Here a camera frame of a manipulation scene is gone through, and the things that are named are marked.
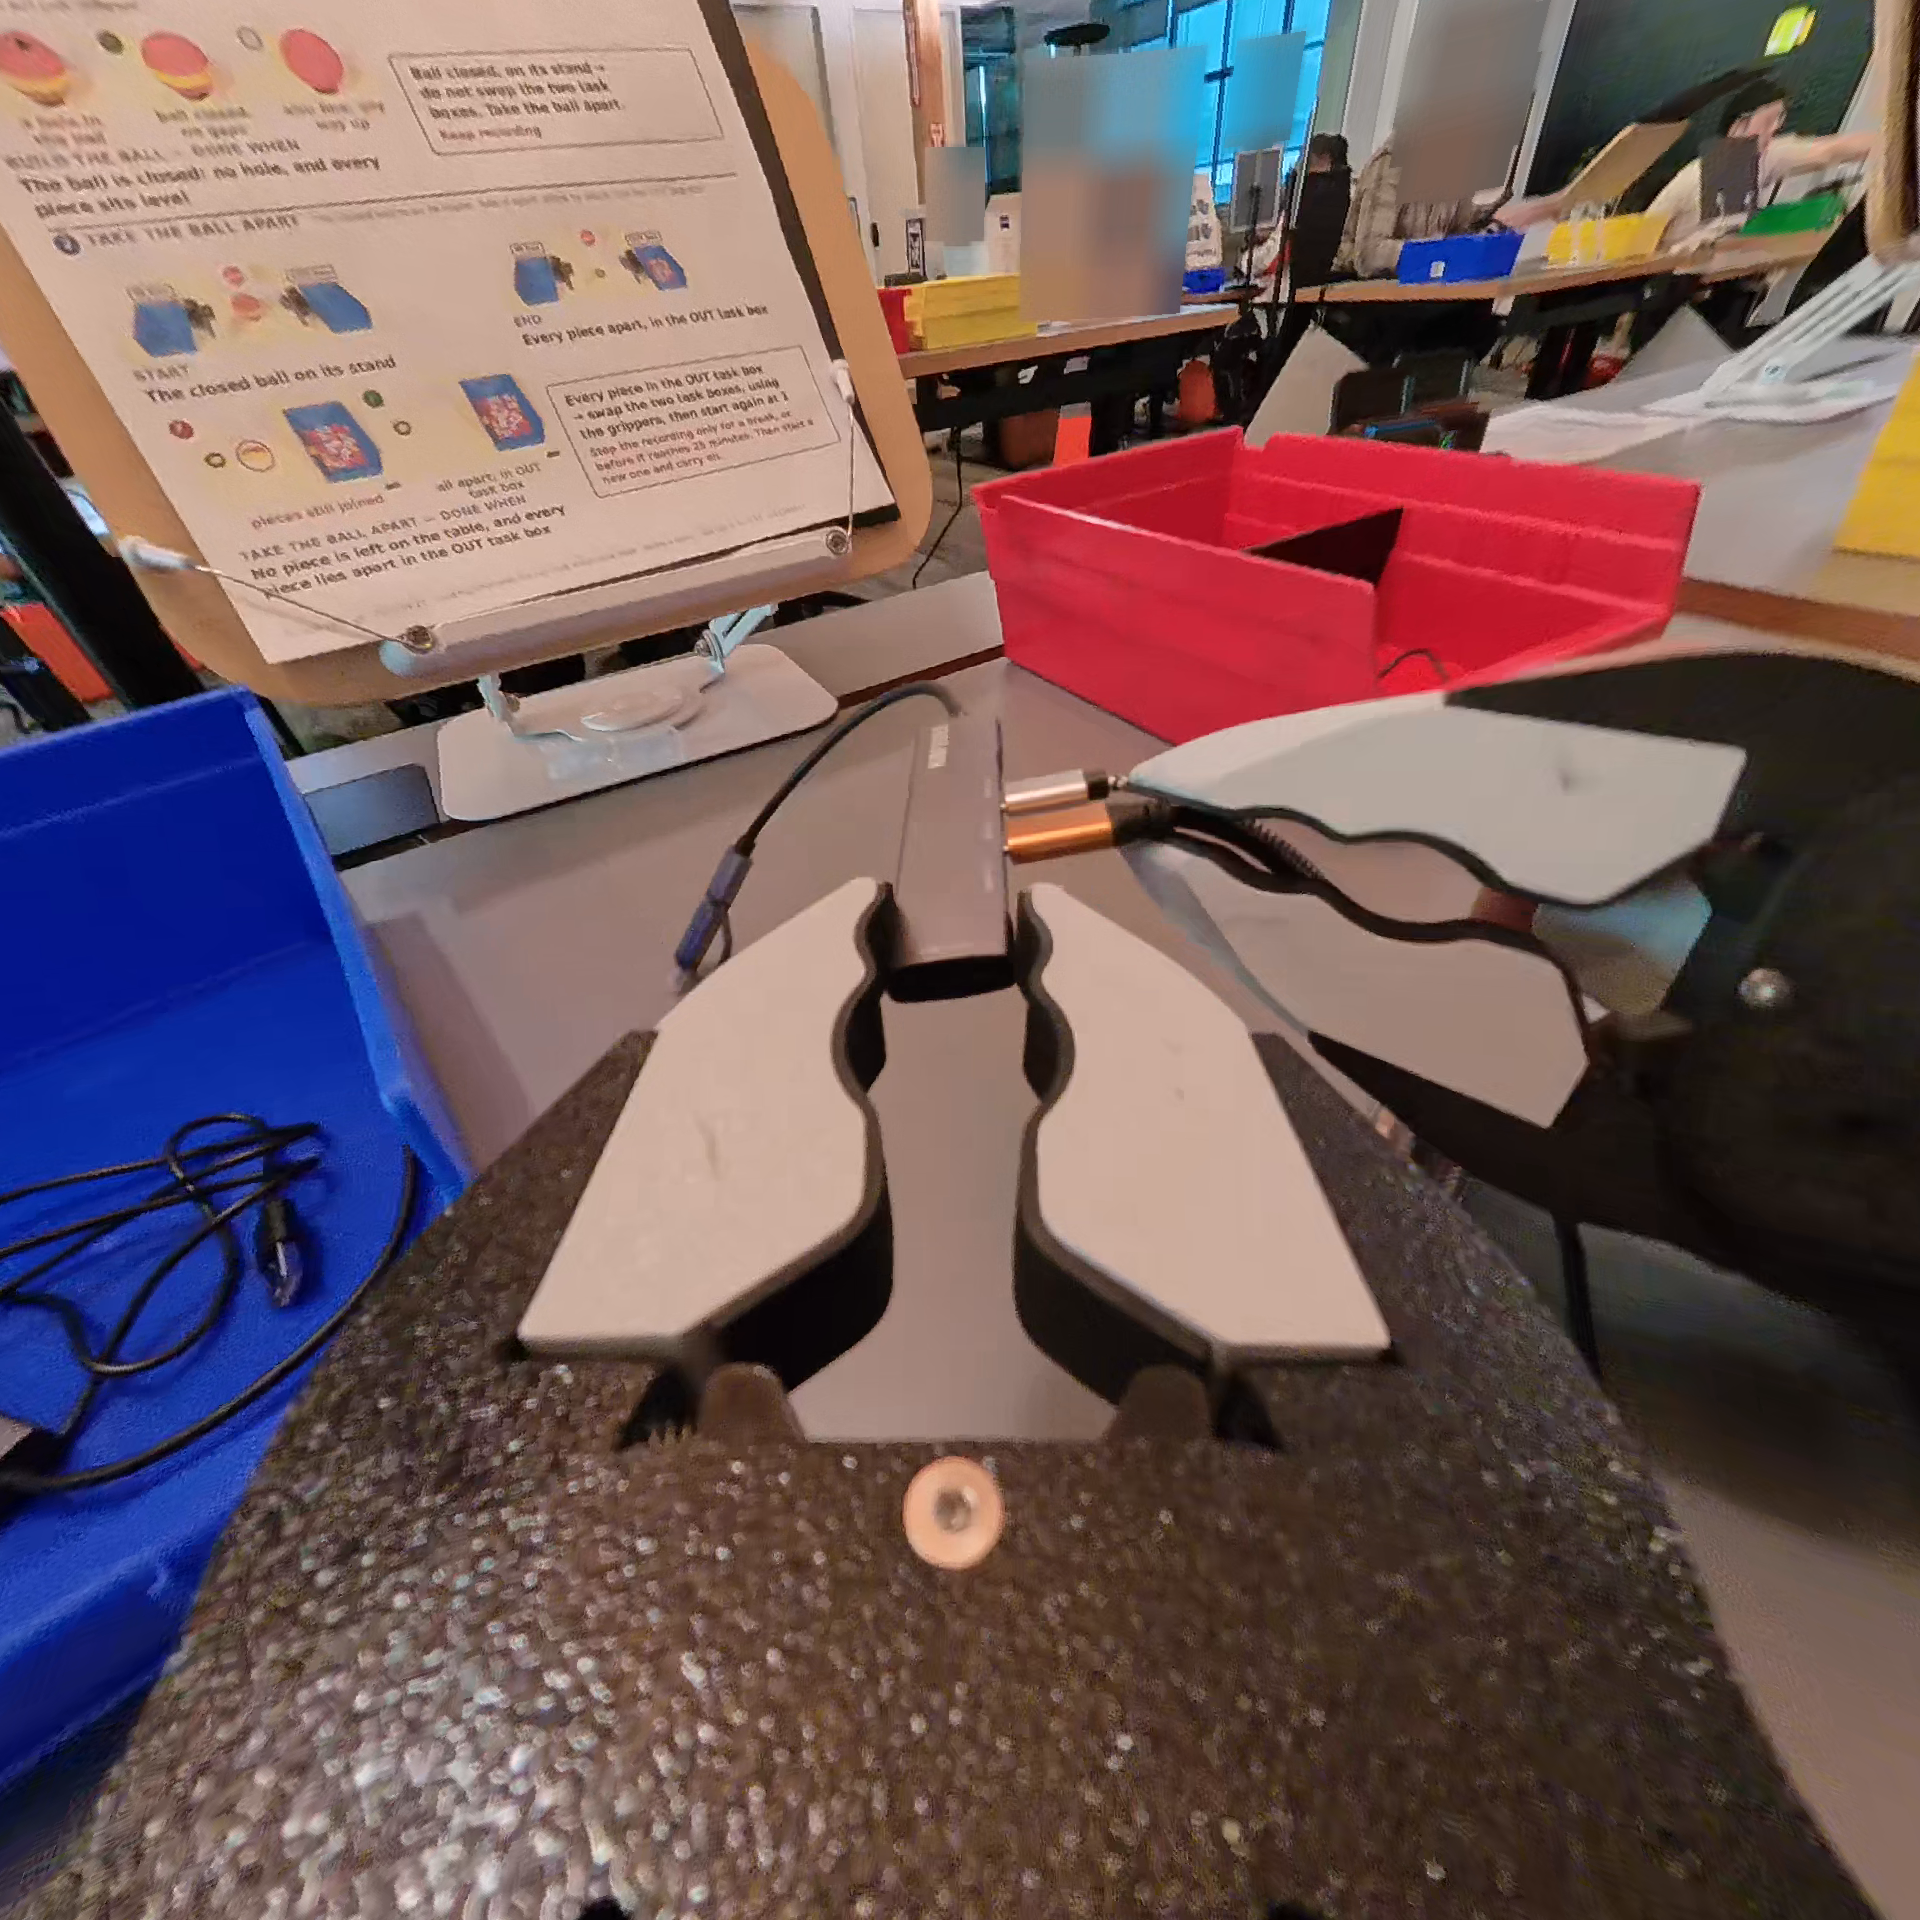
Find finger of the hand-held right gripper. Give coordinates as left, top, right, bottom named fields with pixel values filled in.
left=1136, top=838, right=1594, bottom=1129
left=1122, top=694, right=1752, bottom=913

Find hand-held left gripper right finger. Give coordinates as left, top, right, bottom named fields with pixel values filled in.
left=1014, top=881, right=1397, bottom=1409

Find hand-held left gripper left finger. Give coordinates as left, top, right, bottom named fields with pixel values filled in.
left=513, top=875, right=895, bottom=1394

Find black usb-c cable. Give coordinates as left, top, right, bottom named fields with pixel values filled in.
left=1000, top=803, right=1353, bottom=906

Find dark grey usb hub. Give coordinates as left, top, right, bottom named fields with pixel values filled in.
left=673, top=682, right=1023, bottom=1003

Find red storage bin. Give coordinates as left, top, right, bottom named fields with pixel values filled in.
left=972, top=427, right=1704, bottom=752

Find silver board stand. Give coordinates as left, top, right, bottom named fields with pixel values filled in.
left=433, top=604, right=839, bottom=825

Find wooden work table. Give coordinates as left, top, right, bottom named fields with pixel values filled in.
left=1288, top=225, right=1877, bottom=350
left=895, top=299, right=1248, bottom=442

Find small blue storage bin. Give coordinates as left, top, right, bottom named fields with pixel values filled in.
left=1394, top=230, right=1526, bottom=289

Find white metal stand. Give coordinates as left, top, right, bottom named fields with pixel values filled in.
left=1648, top=248, right=1920, bottom=425

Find instruction sheet on stand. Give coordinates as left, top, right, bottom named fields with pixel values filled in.
left=0, top=0, right=935, bottom=712

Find printed instruction sheet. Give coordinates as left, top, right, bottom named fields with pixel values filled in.
left=0, top=0, right=903, bottom=665

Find tangled black cable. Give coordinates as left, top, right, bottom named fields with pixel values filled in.
left=0, top=1117, right=425, bottom=1504

